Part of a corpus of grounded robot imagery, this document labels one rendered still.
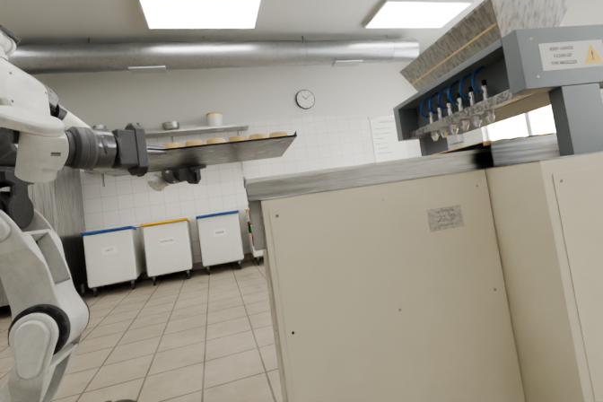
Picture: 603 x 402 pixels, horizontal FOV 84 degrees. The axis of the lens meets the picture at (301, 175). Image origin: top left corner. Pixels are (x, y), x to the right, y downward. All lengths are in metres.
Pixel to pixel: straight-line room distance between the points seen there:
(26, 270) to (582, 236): 1.45
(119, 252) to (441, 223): 4.03
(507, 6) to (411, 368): 1.06
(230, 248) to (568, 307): 3.87
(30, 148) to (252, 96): 4.79
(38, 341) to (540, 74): 1.45
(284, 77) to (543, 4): 4.66
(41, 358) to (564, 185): 1.39
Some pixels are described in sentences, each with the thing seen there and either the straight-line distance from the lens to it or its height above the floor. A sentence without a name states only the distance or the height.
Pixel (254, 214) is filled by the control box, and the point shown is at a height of 0.80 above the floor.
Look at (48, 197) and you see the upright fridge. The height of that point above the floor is 1.20.
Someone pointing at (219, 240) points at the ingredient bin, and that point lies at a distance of 4.48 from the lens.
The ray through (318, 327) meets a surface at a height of 0.48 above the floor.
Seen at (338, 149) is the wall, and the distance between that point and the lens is 5.58.
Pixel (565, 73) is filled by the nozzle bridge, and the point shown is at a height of 1.05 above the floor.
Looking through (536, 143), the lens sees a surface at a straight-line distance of 1.24.
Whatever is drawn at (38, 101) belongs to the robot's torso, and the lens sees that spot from 1.31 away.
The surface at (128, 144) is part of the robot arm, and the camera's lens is 0.85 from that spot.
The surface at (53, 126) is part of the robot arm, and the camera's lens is 0.77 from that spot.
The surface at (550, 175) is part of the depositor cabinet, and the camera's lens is 1.04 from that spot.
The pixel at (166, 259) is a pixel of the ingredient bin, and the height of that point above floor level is 0.29.
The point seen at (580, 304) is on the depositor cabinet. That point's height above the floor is 0.48.
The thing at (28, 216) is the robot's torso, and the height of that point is 0.89.
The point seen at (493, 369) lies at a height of 0.26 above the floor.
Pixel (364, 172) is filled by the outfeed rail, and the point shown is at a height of 0.87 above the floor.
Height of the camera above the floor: 0.83
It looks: 3 degrees up
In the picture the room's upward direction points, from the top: 8 degrees counter-clockwise
